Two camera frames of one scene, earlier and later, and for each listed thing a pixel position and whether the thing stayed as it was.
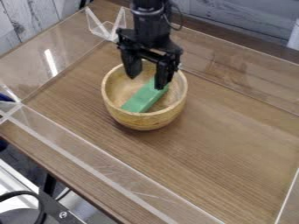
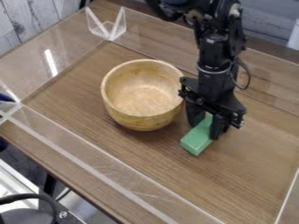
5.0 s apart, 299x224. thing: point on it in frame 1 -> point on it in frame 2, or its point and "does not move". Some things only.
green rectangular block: (144, 97) -> (199, 137)
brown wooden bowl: (120, 88) does not move
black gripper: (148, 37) -> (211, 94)
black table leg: (51, 185) does not move
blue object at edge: (4, 97) does not move
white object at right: (294, 38) does not move
